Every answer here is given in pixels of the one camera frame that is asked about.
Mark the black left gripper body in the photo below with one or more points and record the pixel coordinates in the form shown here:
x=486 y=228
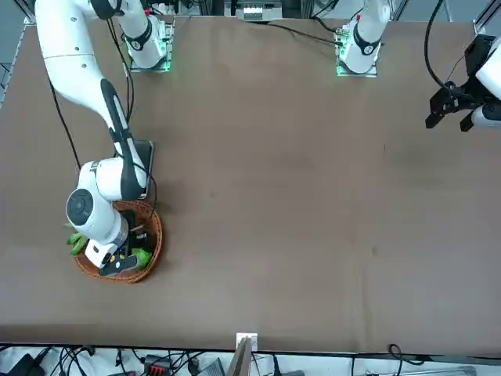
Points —
x=467 y=94

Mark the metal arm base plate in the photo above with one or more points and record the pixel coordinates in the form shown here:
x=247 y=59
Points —
x=341 y=37
x=167 y=39

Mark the red and black connector block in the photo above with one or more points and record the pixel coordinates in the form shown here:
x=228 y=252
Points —
x=156 y=368

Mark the grey power strip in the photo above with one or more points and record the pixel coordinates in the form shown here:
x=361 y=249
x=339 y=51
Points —
x=254 y=13

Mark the silver metal rod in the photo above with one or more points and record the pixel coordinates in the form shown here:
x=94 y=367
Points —
x=430 y=370

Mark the black power adapter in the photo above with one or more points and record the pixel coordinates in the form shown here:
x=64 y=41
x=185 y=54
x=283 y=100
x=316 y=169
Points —
x=23 y=366

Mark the green apple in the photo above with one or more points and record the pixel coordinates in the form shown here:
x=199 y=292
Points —
x=141 y=257

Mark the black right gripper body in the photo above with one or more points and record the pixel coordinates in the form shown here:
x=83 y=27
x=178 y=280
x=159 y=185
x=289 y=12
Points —
x=130 y=221

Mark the brown wooden board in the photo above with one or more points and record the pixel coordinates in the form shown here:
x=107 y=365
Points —
x=240 y=360

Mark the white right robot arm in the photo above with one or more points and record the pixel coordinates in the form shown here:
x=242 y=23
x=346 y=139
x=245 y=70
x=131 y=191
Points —
x=66 y=47

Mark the white electronic scale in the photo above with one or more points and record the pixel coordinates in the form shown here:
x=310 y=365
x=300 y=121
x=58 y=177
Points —
x=145 y=154

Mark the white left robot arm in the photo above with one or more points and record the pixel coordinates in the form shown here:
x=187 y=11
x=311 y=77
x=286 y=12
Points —
x=366 y=39

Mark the brown wicker basket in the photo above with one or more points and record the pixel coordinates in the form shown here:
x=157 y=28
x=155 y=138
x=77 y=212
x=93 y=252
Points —
x=156 y=235

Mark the pink dragon fruit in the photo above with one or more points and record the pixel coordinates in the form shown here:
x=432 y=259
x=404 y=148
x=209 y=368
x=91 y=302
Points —
x=77 y=239

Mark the small white bracket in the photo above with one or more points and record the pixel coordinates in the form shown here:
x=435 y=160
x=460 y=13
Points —
x=254 y=338

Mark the aluminium frame profile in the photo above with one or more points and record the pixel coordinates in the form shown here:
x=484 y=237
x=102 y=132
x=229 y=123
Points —
x=31 y=19
x=483 y=21

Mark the grey foot pedal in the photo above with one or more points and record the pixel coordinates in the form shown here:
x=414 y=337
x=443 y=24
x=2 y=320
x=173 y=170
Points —
x=214 y=369

